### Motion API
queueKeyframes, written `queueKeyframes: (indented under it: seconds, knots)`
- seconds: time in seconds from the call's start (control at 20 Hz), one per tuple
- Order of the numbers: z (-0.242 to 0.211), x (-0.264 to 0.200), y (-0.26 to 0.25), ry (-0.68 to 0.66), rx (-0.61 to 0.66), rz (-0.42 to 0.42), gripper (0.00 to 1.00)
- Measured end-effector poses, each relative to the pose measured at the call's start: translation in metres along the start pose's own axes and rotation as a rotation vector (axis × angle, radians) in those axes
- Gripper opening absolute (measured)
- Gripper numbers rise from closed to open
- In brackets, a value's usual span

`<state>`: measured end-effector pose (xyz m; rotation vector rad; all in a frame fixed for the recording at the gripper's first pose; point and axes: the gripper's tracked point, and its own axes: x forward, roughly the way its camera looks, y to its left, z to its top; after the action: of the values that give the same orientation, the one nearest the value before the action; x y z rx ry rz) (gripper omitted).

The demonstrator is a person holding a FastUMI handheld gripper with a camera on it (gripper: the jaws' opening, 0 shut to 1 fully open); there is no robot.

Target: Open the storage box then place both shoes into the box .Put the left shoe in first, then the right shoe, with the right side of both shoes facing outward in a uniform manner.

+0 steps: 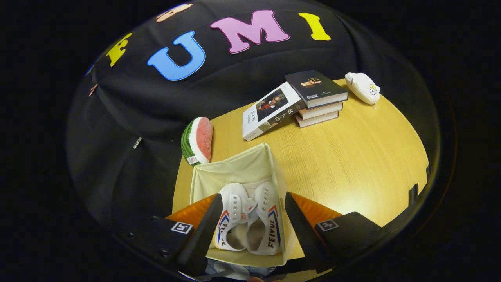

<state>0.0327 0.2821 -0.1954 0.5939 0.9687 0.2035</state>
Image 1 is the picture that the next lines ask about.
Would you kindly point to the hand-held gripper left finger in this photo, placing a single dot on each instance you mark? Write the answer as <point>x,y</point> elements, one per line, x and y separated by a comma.
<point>201,243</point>

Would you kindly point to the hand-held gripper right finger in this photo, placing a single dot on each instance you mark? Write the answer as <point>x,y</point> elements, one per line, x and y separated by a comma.
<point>303,235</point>

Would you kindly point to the white canvas shoe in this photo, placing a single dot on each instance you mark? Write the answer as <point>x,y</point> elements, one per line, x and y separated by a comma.
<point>270,227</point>
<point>231,219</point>

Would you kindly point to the cream fabric storage box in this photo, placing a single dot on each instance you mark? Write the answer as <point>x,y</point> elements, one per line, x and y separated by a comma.
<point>242,168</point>

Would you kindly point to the watermelon slice plush toy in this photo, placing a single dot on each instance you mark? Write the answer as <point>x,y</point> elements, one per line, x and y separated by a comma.
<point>203,137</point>

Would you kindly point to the tan book with pale pages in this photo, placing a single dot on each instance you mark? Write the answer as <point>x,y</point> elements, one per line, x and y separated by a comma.
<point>319,119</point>
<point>323,111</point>

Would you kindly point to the silver clip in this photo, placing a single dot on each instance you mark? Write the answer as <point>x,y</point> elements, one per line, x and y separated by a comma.
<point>137,143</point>

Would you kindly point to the white portrait cover book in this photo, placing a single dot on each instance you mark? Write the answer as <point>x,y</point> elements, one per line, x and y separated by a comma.
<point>254,125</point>

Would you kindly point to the black hardcover book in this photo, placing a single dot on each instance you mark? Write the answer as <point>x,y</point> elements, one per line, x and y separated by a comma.
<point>317,88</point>

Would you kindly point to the white plush toy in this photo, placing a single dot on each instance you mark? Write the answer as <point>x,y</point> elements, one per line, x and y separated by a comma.
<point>362,88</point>

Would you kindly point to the pink clip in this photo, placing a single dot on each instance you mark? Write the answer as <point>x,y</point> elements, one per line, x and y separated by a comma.
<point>93,89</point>

